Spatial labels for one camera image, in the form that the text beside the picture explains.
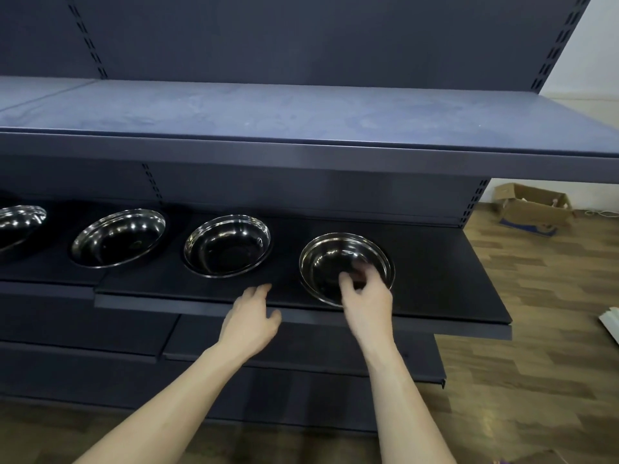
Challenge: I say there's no person's left forearm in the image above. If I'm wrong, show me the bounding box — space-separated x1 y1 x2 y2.
73 343 245 464

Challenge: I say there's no person's right hand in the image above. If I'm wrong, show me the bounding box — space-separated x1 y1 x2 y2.
338 262 395 356

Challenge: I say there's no stainless steel bowl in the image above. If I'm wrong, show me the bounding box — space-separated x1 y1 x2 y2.
183 215 271 279
0 205 47 253
71 209 166 269
298 232 395 308

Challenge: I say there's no white flat panel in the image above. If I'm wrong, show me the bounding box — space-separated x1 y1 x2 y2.
598 307 619 344

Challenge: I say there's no person's right forearm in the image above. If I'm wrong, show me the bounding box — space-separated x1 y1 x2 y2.
360 339 456 464

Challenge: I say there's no dark metal shelving unit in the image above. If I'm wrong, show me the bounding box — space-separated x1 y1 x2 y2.
0 0 619 433

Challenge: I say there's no long dusty blue shelf board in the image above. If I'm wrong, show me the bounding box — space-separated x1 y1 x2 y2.
0 76 619 183

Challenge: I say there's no open cardboard box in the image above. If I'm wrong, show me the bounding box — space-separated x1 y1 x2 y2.
492 182 577 237

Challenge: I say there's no person's left hand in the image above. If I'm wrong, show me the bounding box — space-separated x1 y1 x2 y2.
218 284 282 366

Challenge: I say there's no dark shelf board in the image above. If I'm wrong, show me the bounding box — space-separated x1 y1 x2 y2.
0 308 181 364
0 200 167 301
162 314 447 388
94 212 512 341

